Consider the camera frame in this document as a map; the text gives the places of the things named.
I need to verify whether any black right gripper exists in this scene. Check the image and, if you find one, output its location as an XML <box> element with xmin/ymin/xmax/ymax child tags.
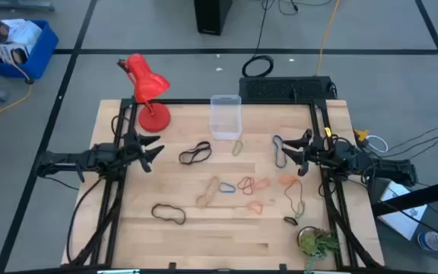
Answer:
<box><xmin>281</xmin><ymin>129</ymin><xmax>330</xmax><ymax>169</ymax></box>

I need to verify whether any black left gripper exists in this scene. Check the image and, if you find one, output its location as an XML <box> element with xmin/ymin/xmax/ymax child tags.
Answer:
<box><xmin>122</xmin><ymin>129</ymin><xmax>166</xmax><ymax>166</ymax></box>

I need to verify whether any grey-blue rubber band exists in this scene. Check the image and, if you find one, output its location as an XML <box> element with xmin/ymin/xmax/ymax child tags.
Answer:
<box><xmin>272</xmin><ymin>134</ymin><xmax>288</xmax><ymax>169</ymax></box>

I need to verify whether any large black rubber band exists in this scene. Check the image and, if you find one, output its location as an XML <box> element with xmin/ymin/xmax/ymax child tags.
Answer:
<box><xmin>178</xmin><ymin>141</ymin><xmax>213</xmax><ymax>166</ymax></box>
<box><xmin>151</xmin><ymin>202</ymin><xmax>187</xmax><ymax>225</ymax></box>

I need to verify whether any pale orange rubber band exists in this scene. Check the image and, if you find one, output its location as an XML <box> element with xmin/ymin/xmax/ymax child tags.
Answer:
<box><xmin>252</xmin><ymin>177</ymin><xmax>273</xmax><ymax>191</ymax></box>

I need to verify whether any clear plastic bin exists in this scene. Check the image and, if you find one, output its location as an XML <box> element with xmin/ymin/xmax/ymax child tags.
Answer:
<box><xmin>209</xmin><ymin>94</ymin><xmax>243</xmax><ymax>141</ymax></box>

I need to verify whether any yellow plug connector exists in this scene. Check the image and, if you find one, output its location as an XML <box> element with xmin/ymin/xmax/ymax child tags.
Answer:
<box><xmin>354</xmin><ymin>129</ymin><xmax>371</xmax><ymax>144</ymax></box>

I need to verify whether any red desk lamp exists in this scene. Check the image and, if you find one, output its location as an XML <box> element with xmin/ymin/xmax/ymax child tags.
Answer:
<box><xmin>116</xmin><ymin>53</ymin><xmax>172</xmax><ymax>133</ymax></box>

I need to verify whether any black perforated metal box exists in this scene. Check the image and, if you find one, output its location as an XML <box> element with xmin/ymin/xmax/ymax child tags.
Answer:
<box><xmin>238</xmin><ymin>75</ymin><xmax>338</xmax><ymax>102</ymax></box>

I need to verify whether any small potted green plant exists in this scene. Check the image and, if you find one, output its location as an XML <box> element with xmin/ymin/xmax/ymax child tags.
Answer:
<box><xmin>297</xmin><ymin>225</ymin><xmax>341</xmax><ymax>274</ymax></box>

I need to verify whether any white printed paper box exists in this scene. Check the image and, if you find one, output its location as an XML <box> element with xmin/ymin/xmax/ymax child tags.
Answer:
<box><xmin>377</xmin><ymin>180</ymin><xmax>429</xmax><ymax>241</ymax></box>

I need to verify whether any black metal bar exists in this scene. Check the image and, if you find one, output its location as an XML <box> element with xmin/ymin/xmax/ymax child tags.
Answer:
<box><xmin>370</xmin><ymin>177</ymin><xmax>438</xmax><ymax>217</ymax></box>

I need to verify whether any blue plastic crate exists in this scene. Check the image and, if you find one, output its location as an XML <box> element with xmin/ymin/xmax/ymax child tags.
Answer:
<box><xmin>0</xmin><ymin>18</ymin><xmax>59</xmax><ymax>80</ymax></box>

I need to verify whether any black computer tower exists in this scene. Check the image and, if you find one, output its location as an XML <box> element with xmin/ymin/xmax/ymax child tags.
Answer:
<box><xmin>193</xmin><ymin>0</ymin><xmax>233</xmax><ymax>37</ymax></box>

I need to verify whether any white and blue bottle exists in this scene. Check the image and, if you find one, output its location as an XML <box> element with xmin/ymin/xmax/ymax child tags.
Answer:
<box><xmin>417</xmin><ymin>229</ymin><xmax>438</xmax><ymax>252</ymax></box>

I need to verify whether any white printed cardboard box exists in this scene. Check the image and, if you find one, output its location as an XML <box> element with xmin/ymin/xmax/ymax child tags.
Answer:
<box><xmin>0</xmin><ymin>18</ymin><xmax>43</xmax><ymax>46</ymax></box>
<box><xmin>0</xmin><ymin>43</ymin><xmax>30</xmax><ymax>65</ymax></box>

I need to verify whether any white looped cable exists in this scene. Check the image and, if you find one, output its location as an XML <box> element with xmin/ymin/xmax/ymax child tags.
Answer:
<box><xmin>366</xmin><ymin>134</ymin><xmax>389</xmax><ymax>154</ymax></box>

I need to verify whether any black power cable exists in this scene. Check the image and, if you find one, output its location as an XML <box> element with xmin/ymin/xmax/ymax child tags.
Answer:
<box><xmin>241</xmin><ymin>0</ymin><xmax>275</xmax><ymax>78</ymax></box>

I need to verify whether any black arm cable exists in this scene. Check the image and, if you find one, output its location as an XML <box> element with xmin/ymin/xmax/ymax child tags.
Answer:
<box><xmin>65</xmin><ymin>177</ymin><xmax>104</xmax><ymax>264</ymax></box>

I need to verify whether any yellow hanging cable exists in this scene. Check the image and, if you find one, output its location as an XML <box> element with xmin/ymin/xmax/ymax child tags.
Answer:
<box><xmin>315</xmin><ymin>0</ymin><xmax>341</xmax><ymax>77</ymax></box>

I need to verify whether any thin black cable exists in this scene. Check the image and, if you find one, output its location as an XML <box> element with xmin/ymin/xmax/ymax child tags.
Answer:
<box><xmin>389</xmin><ymin>128</ymin><xmax>438</xmax><ymax>159</ymax></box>
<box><xmin>388</xmin><ymin>117</ymin><xmax>438</xmax><ymax>151</ymax></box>

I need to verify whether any yellow floor cable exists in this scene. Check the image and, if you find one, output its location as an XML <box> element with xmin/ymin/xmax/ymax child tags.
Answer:
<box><xmin>0</xmin><ymin>30</ymin><xmax>33</xmax><ymax>123</ymax></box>

